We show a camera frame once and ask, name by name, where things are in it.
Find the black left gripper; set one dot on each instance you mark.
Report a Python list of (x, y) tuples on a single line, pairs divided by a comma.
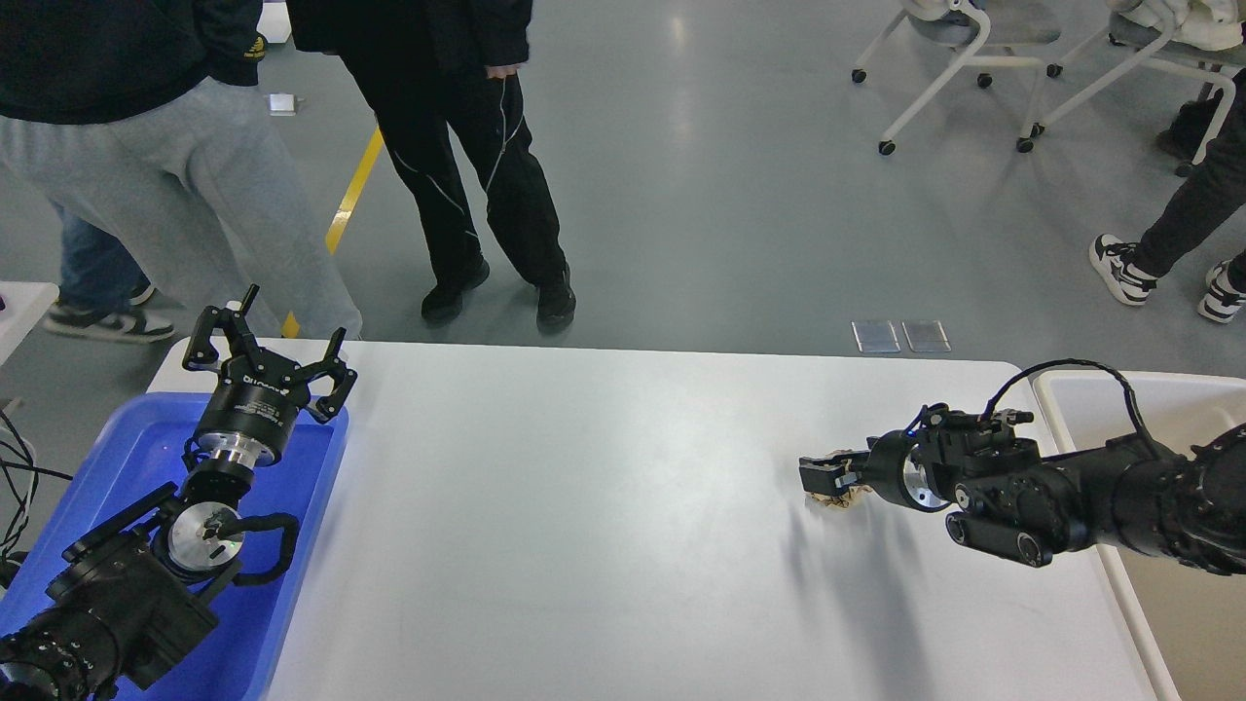
[(248, 409)]

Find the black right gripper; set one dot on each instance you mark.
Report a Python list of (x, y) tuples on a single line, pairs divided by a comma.
[(891, 471)]

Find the brown paper ball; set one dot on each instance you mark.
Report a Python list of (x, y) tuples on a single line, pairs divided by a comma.
[(850, 498)]

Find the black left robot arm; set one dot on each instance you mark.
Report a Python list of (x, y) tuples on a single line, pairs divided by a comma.
[(134, 599)]

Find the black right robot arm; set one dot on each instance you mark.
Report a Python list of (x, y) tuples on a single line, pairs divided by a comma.
[(1003, 498)]

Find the left floor socket plate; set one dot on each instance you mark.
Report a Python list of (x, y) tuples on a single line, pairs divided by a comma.
[(875, 336)]

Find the floor socket plate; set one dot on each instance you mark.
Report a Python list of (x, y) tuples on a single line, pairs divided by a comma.
[(926, 336), (875, 336)]

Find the right floor socket plate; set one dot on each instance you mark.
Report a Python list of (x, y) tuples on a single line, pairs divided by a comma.
[(926, 336)]

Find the person in blue jeans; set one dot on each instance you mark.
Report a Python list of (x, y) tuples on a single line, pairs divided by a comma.
[(101, 289)]

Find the person in grey sweatpants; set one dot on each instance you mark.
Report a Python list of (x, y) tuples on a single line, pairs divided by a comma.
[(145, 119)]

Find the white side table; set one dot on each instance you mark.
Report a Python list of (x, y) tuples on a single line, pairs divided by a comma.
[(25, 304)]

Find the white power adapter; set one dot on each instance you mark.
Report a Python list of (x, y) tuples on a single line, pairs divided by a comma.
[(282, 104)]

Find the person in black trousers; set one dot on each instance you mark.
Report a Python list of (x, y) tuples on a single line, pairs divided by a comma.
[(434, 71)]

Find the white flat box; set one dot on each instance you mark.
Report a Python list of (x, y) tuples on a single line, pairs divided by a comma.
[(274, 22)]

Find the white plastic bin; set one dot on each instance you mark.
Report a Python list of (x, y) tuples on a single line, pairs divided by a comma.
[(1189, 623)]

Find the white office chair right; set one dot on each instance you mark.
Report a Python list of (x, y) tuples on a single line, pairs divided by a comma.
[(1194, 39)]

